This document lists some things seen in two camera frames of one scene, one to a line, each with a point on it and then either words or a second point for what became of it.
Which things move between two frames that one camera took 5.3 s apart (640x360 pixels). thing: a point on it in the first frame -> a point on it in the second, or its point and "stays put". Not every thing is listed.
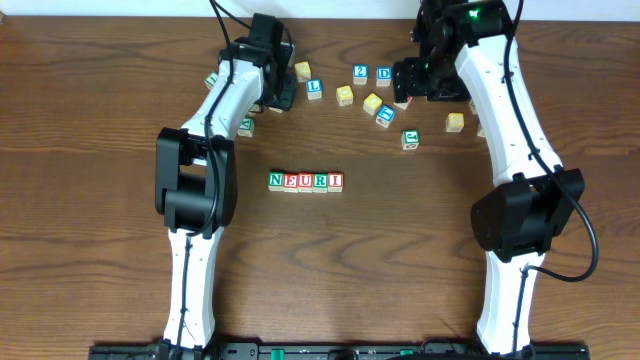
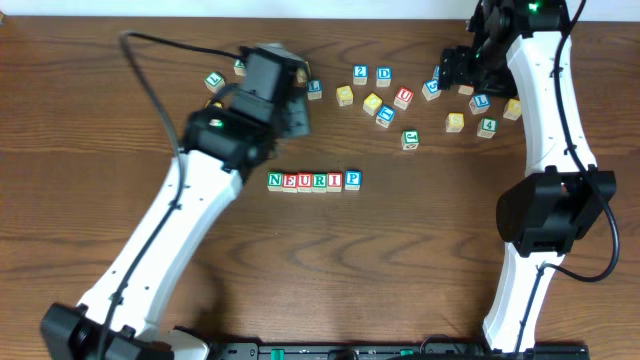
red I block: x=335 y=182 stays put
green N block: x=276 y=181 stays put
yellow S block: x=455 y=121 stays put
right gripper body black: x=407 y=80 -> x=451 y=70
